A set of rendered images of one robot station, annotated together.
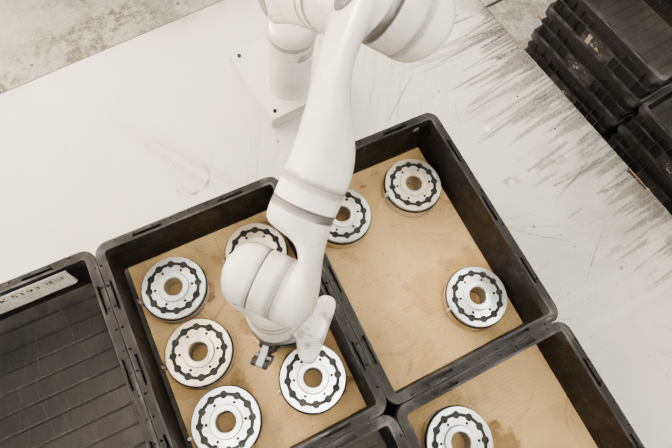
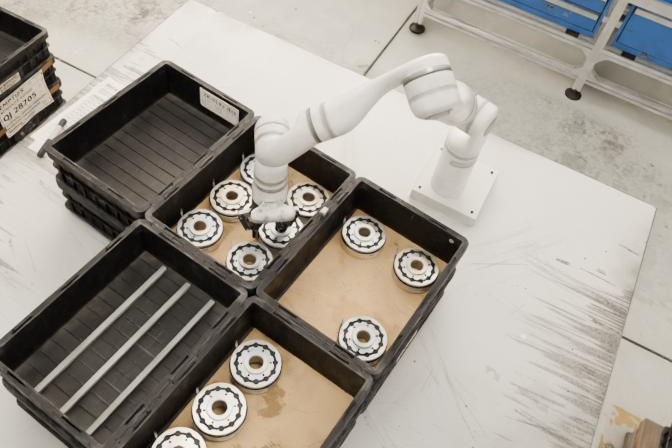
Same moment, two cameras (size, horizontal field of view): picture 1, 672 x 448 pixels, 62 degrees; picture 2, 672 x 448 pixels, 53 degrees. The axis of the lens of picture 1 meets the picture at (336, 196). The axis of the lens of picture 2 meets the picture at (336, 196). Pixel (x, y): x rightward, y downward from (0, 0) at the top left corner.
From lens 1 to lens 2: 88 cm
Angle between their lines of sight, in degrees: 33
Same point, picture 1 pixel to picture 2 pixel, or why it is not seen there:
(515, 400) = (306, 401)
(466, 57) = (573, 296)
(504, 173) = (494, 365)
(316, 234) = (303, 130)
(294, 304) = (266, 143)
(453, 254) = (386, 319)
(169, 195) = not seen: hidden behind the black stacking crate
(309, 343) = (261, 211)
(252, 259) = (277, 119)
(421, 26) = (421, 93)
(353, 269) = (334, 261)
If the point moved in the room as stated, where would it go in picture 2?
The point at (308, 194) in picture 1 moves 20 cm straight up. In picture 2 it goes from (317, 111) to (330, 24)
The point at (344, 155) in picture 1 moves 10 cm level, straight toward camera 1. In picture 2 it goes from (345, 112) to (292, 121)
